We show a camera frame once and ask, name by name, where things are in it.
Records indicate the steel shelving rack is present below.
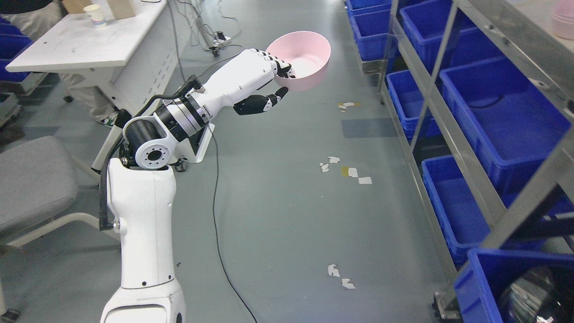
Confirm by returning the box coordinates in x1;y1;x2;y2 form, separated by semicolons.
345;0;573;323

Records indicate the black floor cable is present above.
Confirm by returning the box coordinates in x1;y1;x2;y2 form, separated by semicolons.
166;0;258;323

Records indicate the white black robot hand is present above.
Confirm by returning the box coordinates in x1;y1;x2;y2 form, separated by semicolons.
191;48;295;119

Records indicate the stack of pink bowls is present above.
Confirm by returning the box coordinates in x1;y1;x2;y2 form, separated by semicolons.
551;0;574;40

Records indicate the grey chair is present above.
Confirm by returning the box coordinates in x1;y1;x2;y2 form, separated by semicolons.
0;136;99;255

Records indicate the black motorcycle helmet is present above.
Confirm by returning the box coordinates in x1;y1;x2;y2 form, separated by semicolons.
498;266;574;323

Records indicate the white desk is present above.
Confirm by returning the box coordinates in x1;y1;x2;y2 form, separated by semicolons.
6;0;196;114

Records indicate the white power strip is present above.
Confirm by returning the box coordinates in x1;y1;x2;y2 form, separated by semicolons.
208;31;232;51

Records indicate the paper cup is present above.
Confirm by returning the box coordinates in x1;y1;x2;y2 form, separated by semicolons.
83;4;107;27

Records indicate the pink ikea bowl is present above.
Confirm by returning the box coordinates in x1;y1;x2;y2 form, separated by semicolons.
265;31;331;92

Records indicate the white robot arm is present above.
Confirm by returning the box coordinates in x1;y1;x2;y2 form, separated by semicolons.
100;75;224;323

